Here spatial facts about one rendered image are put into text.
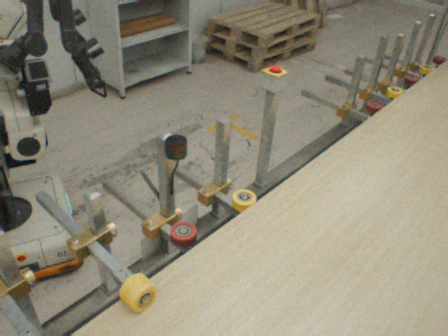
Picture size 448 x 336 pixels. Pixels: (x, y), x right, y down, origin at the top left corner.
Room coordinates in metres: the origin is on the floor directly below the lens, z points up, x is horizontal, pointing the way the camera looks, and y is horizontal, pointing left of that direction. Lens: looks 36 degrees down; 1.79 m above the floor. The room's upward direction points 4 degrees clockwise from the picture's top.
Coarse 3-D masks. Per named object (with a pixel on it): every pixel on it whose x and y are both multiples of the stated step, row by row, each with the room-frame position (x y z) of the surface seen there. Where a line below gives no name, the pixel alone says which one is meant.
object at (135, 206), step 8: (104, 184) 1.12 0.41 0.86; (112, 184) 1.11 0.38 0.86; (112, 192) 1.09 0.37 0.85; (120, 192) 1.07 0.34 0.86; (120, 200) 1.06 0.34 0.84; (128, 200) 1.03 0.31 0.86; (136, 200) 1.04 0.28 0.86; (136, 208) 1.00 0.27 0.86; (144, 208) 1.00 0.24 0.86; (144, 216) 0.97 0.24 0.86; (168, 224) 0.93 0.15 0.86; (160, 232) 0.92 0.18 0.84; (168, 232) 0.90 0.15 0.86; (168, 240) 0.89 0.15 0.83; (184, 248) 0.84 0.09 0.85
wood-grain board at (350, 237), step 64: (384, 128) 1.57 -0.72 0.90; (320, 192) 1.09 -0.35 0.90; (384, 192) 1.11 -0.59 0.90; (192, 256) 0.77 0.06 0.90; (256, 256) 0.79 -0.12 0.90; (320, 256) 0.80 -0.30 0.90; (384, 256) 0.81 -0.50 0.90; (128, 320) 0.55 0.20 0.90; (192, 320) 0.57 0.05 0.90; (256, 320) 0.58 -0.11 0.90; (320, 320) 0.59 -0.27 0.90; (384, 320) 0.59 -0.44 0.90
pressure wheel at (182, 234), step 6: (180, 222) 0.90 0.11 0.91; (186, 222) 0.90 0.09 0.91; (174, 228) 0.87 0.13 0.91; (180, 228) 0.88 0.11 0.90; (186, 228) 0.88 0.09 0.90; (192, 228) 0.88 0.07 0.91; (174, 234) 0.85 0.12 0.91; (180, 234) 0.85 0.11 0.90; (186, 234) 0.85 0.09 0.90; (192, 234) 0.85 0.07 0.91; (174, 240) 0.84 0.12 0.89; (180, 240) 0.83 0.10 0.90; (186, 240) 0.83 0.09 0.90; (192, 240) 0.84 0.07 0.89; (180, 246) 0.83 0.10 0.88; (186, 246) 0.83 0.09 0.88
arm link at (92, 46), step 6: (72, 42) 1.50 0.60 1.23; (84, 42) 1.57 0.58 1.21; (90, 42) 1.55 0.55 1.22; (96, 42) 1.56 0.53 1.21; (72, 48) 1.50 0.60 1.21; (78, 48) 1.54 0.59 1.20; (84, 48) 1.53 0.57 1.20; (90, 48) 1.55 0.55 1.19; (96, 48) 1.55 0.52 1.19; (102, 48) 1.56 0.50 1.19; (72, 54) 1.49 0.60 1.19; (90, 54) 1.54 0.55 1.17; (96, 54) 1.55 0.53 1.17
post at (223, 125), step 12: (216, 120) 1.16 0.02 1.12; (228, 120) 1.16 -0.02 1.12; (216, 132) 1.16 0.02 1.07; (228, 132) 1.16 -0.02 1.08; (216, 144) 1.16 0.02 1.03; (228, 144) 1.16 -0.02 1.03; (216, 156) 1.16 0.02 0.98; (228, 156) 1.16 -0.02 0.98; (216, 168) 1.15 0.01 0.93; (216, 180) 1.15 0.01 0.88; (216, 204) 1.15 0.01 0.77
